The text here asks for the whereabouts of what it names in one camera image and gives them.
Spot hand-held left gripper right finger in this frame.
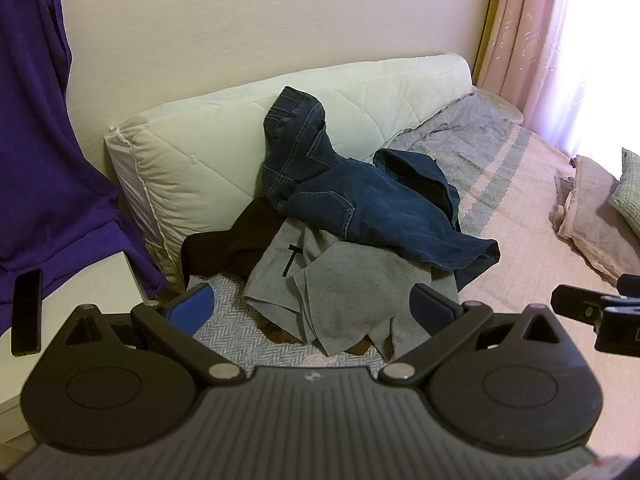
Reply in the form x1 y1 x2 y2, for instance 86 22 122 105
378 283 567 389

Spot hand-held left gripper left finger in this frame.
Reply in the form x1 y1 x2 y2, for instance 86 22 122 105
63 283 246 387

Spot dark brown garment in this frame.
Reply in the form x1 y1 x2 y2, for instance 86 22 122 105
181 196 286 291

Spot grey t-shirt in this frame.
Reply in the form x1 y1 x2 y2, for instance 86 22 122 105
242 220 460 362

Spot blue denim jeans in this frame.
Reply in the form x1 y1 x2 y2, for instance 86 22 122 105
261 85 501 291

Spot green checked pillow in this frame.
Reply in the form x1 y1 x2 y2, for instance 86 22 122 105
608 148 640 239

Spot white nightstand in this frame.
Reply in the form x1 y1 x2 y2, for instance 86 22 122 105
0 250 151 446

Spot white quilted cushion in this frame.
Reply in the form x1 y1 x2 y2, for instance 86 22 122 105
103 53 473 286

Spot black phone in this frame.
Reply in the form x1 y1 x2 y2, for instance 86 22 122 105
11 268 44 357

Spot purple hanging garment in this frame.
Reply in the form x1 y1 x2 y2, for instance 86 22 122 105
0 0 168 333

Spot pink patterned curtain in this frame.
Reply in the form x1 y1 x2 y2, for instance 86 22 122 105
475 0 640 158

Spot yellow wooden post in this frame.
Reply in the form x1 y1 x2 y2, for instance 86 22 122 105
472 0 507 86

